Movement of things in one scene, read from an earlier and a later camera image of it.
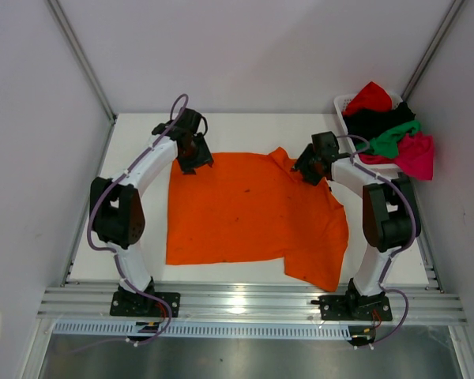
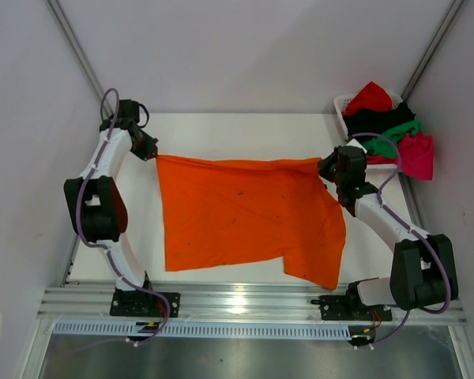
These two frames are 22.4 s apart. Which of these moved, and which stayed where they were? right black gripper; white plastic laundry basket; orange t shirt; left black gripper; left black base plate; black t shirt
Moved: left black gripper; right black gripper
Stayed: orange t shirt; white plastic laundry basket; left black base plate; black t shirt
